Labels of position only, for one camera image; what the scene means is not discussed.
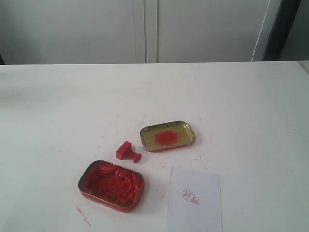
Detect white paper sheet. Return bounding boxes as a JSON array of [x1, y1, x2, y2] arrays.
[[166, 168, 223, 232]]

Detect gold tin lid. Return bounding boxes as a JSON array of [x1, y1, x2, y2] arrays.
[[140, 121, 195, 152]]

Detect red ink pad tin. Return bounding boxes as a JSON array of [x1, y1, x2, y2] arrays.
[[78, 160, 145, 213]]

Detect red rubber stamp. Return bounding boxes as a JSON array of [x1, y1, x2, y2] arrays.
[[116, 141, 141, 163]]

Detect dark monitor stand post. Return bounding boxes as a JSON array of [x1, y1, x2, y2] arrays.
[[262, 0, 302, 61]]

